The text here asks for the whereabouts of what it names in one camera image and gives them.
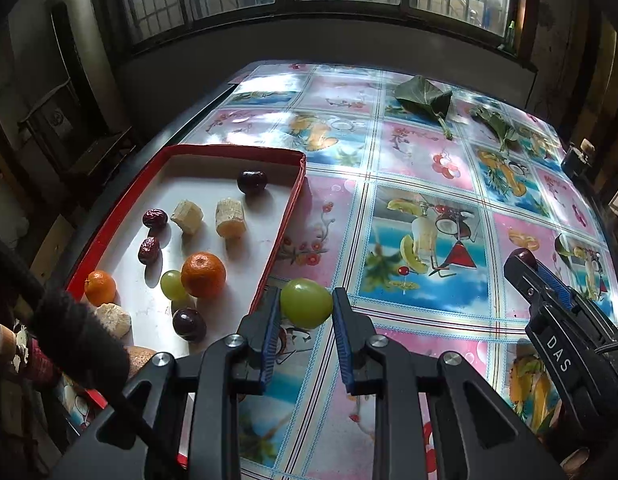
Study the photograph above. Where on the short peeled banana piece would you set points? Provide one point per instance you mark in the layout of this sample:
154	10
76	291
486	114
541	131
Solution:
187	216
113	319

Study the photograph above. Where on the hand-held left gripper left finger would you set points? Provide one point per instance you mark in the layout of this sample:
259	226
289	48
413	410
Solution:
270	340

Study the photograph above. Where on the green bottle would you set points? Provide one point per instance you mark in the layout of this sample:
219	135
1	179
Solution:
511	32

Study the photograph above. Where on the long peeled banana piece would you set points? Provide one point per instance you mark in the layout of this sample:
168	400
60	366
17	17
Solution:
230	217

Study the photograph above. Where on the dark purple plum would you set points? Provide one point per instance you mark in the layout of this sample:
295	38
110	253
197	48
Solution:
189	324
526	258
252	182

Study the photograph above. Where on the small green leaf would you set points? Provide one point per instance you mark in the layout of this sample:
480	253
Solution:
561	250

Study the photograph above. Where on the tan spool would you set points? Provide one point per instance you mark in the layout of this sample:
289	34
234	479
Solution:
3	342

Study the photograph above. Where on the green grape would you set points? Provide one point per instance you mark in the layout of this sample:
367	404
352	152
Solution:
171	284
306	302

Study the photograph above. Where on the large orange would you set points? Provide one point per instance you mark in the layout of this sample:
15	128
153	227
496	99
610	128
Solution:
203	275

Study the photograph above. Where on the glossy printed tablecloth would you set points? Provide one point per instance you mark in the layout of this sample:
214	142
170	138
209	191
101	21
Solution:
414	175

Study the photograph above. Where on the leafy green sprig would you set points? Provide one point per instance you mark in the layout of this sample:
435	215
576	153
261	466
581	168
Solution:
496	125

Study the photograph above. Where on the red rimmed white tray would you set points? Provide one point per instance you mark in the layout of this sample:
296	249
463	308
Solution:
199	170

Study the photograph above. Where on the brown kiwi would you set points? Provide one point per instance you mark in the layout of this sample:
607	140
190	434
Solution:
139	360

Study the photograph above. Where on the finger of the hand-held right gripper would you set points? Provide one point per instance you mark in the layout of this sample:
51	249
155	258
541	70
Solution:
526	285
561	290

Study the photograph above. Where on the black box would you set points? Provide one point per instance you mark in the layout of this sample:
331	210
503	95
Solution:
576	162

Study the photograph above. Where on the white cylindrical tank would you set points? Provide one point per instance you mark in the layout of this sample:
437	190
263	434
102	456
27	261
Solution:
84	20

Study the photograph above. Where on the dried red date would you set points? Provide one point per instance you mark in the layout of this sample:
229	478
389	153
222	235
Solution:
155	218
149	250

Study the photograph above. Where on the large green leaf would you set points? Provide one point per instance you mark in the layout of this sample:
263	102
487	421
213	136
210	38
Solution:
423	97

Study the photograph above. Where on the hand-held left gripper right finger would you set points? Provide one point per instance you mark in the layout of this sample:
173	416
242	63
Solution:
343	340

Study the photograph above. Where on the tan tape roll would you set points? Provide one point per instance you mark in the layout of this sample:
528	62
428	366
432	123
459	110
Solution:
586	146

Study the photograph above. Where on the red yarn ball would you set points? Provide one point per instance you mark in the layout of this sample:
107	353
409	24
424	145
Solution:
41	367

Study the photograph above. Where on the small tangerine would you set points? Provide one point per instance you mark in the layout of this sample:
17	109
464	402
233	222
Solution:
100	287

